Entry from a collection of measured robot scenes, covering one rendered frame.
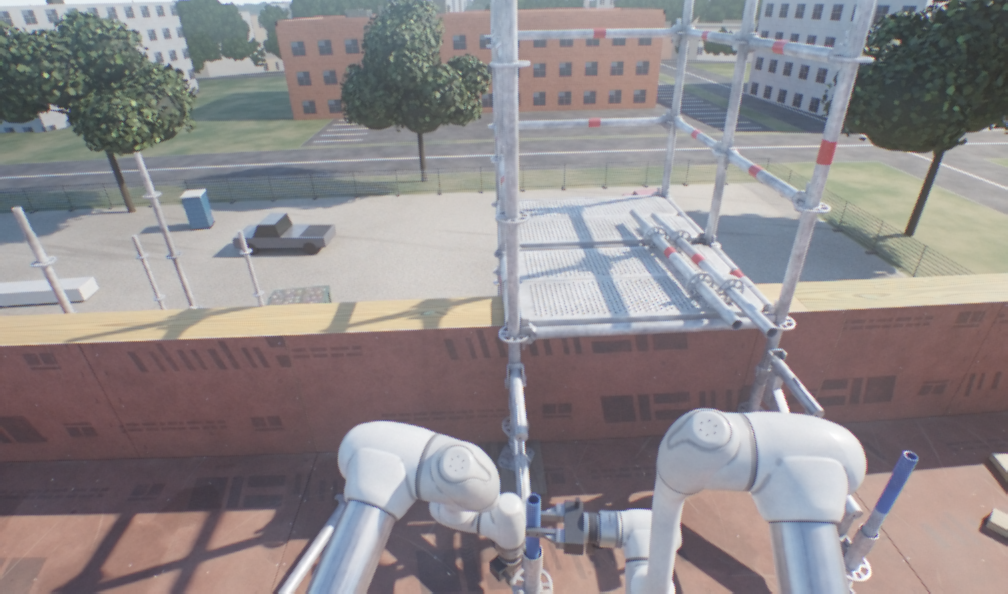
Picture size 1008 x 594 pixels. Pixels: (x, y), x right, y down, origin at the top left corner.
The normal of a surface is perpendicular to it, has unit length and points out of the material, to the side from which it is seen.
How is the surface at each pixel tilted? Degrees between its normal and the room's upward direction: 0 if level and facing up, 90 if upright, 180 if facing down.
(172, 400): 90
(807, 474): 38
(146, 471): 0
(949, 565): 0
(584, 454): 0
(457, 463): 28
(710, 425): 23
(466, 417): 90
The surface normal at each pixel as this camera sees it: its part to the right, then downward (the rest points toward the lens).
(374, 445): -0.19, -0.56
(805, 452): -0.09, -0.33
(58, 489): -0.02, -0.87
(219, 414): 0.04, 0.48
